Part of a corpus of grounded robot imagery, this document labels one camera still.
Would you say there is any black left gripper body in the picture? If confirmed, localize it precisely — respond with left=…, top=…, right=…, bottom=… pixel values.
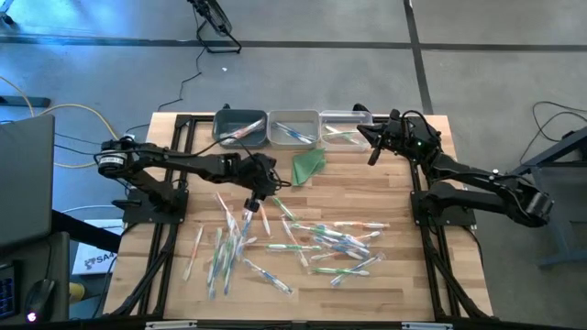
left=227, top=152, right=282, bottom=196

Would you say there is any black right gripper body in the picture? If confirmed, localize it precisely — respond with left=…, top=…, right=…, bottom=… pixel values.
left=379, top=108, right=435, bottom=160

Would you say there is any clear plastic bin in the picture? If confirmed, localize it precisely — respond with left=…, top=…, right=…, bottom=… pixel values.
left=319, top=109, right=375, bottom=153

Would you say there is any green cloth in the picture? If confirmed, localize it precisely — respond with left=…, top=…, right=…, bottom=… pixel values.
left=291, top=148, right=327, bottom=188

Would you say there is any dark grey plastic bin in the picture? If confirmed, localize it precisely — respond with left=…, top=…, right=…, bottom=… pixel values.
left=211, top=108, right=270, bottom=150

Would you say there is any light grey plastic bin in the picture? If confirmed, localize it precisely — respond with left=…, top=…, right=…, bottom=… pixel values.
left=267, top=108, right=321, bottom=151

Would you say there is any black diagonal strut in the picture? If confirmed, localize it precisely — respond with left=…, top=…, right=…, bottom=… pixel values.
left=50, top=208, right=123, bottom=254

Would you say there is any white printed cardboard box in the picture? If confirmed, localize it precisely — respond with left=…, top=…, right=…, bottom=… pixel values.
left=72, top=218, right=119, bottom=276

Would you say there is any yellow object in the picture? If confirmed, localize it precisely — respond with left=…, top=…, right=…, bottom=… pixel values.
left=68, top=281, right=87, bottom=304

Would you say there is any dark side desk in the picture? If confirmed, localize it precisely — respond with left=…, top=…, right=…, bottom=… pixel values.
left=0, top=231, right=71, bottom=325

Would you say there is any grey computer monitor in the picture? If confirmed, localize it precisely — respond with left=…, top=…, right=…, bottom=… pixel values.
left=0, top=114, right=56, bottom=249

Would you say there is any black computer mouse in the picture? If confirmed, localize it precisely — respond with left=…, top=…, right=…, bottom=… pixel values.
left=23, top=278, right=57, bottom=324

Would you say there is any black flat bar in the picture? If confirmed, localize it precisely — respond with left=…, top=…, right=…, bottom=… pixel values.
left=0, top=95, right=51, bottom=109

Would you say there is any backlit black keyboard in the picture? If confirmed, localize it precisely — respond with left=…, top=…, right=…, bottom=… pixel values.
left=0, top=261, right=20, bottom=321

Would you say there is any black cable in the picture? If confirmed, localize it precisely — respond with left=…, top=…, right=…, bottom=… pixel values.
left=503, top=100, right=587, bottom=193
left=123, top=8, right=205, bottom=138

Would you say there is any white metal bracket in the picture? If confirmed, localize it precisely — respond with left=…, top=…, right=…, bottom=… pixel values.
left=401, top=321, right=455, bottom=330
left=145, top=320, right=199, bottom=330

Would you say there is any grey steel table frame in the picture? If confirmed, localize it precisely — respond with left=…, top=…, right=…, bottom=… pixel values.
left=504, top=126, right=587, bottom=270

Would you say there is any yellow cable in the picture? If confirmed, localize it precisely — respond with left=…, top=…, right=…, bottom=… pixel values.
left=0, top=75, right=123, bottom=170

